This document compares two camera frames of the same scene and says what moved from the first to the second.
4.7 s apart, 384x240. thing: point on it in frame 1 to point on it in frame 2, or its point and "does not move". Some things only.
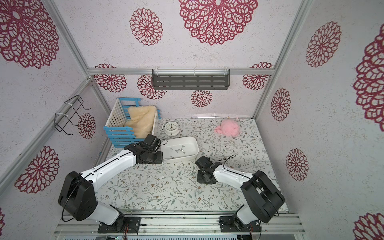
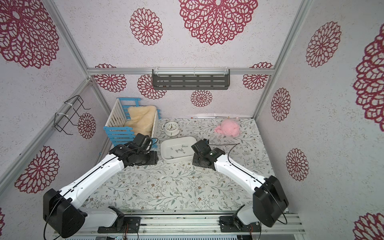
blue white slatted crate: (119, 134) does not move
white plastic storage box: (180, 148) does not move
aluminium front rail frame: (179, 225) does not move
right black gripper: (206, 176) to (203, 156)
